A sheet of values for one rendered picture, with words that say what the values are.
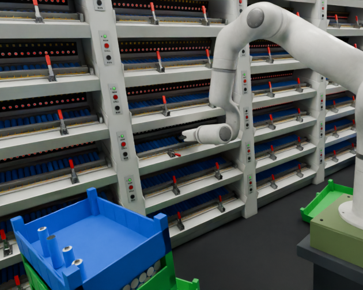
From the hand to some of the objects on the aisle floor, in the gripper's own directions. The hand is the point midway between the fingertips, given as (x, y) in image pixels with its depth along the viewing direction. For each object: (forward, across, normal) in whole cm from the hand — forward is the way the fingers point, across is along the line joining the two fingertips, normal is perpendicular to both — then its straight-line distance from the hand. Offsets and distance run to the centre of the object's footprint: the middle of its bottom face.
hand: (185, 135), depth 127 cm
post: (+10, +36, -55) cm, 67 cm away
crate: (-21, -39, -59) cm, 74 cm away
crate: (-32, +67, -56) cm, 93 cm away
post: (+10, -34, -55) cm, 66 cm away
